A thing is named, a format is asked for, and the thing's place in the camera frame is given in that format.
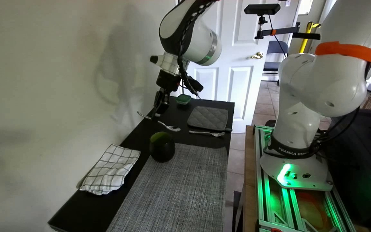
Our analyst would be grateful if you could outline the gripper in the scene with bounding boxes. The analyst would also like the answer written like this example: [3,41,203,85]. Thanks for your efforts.
[153,69,182,118]

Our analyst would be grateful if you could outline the silver spoon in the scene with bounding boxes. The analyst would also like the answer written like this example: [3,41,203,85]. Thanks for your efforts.
[137,111,181,132]

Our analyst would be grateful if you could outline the dark green mug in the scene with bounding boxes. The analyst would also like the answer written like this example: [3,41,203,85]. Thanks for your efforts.
[149,131,176,163]

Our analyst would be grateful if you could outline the small green bowl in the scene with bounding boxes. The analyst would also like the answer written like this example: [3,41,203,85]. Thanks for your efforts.
[176,94,192,106]

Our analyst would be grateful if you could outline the grey quilted pot holder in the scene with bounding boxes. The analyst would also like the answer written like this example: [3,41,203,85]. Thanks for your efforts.
[187,106,229,131]

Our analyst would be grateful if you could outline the silver fork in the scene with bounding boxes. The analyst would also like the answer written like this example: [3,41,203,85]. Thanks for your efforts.
[189,130,226,137]

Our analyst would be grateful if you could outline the white checked dish cloth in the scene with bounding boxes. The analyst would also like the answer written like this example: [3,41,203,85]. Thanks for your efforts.
[79,144,142,196]

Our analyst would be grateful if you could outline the grey woven placemat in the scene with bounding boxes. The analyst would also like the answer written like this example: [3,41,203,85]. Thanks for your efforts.
[106,143,229,232]

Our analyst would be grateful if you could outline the white panel door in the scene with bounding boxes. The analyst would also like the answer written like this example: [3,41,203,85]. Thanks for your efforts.
[185,0,299,134]

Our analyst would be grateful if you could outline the blue folding chair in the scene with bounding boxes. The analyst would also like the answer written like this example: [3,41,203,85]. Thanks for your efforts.
[261,41,290,85]

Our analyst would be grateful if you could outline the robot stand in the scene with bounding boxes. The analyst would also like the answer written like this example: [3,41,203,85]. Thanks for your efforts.
[243,125,357,232]

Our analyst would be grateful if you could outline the yellow clamp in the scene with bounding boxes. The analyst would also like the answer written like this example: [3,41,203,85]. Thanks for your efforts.
[299,21,321,54]

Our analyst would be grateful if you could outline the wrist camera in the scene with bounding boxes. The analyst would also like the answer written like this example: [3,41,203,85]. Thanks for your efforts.
[186,76,204,93]

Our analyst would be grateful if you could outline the camera on mount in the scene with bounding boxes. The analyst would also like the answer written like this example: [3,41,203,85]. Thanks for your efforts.
[244,4,321,40]

